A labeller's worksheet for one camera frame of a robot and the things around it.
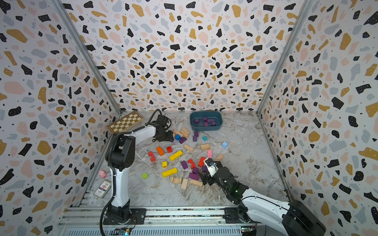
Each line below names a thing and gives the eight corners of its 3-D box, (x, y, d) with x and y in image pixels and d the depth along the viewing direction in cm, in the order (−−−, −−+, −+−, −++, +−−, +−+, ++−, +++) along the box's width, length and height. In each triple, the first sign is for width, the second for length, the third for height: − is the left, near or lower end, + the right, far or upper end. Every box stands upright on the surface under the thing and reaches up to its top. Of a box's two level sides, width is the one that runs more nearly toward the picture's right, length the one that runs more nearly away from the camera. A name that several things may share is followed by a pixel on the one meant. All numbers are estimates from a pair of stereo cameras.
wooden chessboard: (108, 128, 113) (106, 126, 110) (137, 112, 124) (136, 110, 121) (114, 137, 107) (112, 135, 105) (144, 120, 119) (143, 117, 116)
